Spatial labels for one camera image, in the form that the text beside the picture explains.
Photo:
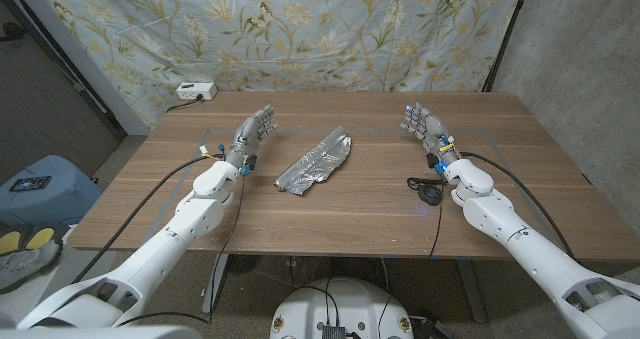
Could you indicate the white power outlet box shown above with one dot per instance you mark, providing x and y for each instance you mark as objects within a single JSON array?
[{"x": 196, "y": 90}]

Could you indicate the aluminum foil roll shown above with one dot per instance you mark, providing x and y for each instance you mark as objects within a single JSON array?
[{"x": 317, "y": 161}]

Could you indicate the white wall trim post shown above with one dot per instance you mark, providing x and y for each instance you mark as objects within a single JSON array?
[{"x": 75, "y": 54}]

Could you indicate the black shoe yellow insole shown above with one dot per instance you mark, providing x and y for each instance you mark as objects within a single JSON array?
[
  {"x": 40, "y": 236},
  {"x": 9, "y": 241}
]

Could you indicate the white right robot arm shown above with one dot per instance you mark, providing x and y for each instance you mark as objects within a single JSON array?
[{"x": 530, "y": 249}]

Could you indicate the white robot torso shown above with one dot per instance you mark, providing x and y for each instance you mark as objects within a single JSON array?
[{"x": 345, "y": 304}]

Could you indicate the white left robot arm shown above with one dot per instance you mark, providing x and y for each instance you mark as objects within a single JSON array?
[{"x": 165, "y": 244}]

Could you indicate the grey metal table leg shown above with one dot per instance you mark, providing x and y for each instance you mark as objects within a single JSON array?
[
  {"x": 472, "y": 294},
  {"x": 215, "y": 284}
]

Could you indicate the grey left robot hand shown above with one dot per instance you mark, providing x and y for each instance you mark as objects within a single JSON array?
[{"x": 247, "y": 136}]

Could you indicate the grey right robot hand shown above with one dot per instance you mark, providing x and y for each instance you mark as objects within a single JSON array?
[{"x": 432, "y": 131}]

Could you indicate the grey sneaker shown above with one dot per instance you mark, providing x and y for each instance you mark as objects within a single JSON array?
[{"x": 25, "y": 266}]

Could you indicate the floral printed backdrop cloth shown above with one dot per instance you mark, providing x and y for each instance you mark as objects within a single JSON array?
[{"x": 300, "y": 34}]

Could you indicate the blue grey plastic bin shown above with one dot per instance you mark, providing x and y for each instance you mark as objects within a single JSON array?
[{"x": 55, "y": 199}]

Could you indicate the black backdrop stand pole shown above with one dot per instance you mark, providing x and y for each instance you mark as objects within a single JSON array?
[{"x": 505, "y": 39}]

